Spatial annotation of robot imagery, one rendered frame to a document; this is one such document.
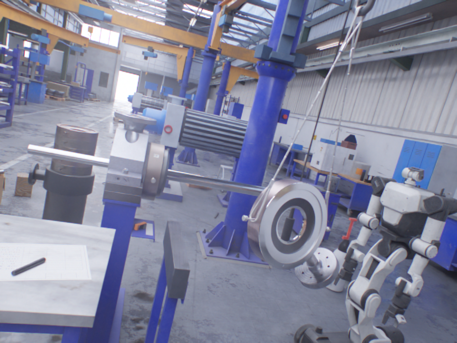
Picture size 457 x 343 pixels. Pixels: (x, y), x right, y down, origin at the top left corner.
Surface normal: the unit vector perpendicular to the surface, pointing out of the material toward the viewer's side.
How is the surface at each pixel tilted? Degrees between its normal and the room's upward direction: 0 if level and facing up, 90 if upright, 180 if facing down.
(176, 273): 90
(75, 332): 90
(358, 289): 66
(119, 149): 45
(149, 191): 119
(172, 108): 90
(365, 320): 115
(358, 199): 90
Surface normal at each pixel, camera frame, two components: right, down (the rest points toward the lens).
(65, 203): 0.33, 0.24
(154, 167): 0.26, -0.15
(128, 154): 0.30, -0.53
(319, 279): -0.51, -0.72
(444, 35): -0.96, -0.19
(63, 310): 0.22, -0.96
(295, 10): -0.01, 0.17
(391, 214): -0.90, -0.14
